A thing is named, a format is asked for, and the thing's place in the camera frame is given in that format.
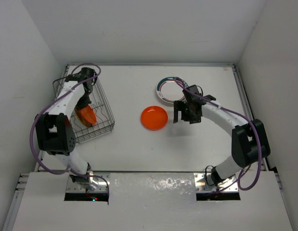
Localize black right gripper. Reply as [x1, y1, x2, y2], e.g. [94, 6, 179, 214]
[174, 100, 201, 124]

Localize metal wire dish rack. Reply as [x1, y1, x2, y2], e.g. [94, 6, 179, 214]
[47, 76, 115, 143]

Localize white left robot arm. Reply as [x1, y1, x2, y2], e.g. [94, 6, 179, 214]
[34, 67, 97, 176]

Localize metal base plate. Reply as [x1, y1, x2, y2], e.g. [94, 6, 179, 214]
[66, 176, 110, 193]
[194, 172, 239, 193]

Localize white front foam board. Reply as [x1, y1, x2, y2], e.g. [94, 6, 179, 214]
[13, 172, 292, 231]

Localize large orange plate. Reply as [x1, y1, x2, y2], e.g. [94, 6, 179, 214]
[75, 105, 97, 127]

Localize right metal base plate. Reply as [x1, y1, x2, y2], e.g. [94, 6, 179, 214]
[194, 172, 239, 193]

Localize small orange plate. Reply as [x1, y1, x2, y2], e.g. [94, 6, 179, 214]
[140, 105, 168, 130]

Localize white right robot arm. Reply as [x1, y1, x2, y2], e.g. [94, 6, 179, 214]
[173, 79, 271, 186]

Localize white plate green red rim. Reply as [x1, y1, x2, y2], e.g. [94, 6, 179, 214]
[155, 77, 188, 106]

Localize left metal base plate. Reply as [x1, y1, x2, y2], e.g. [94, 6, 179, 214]
[66, 176, 110, 193]

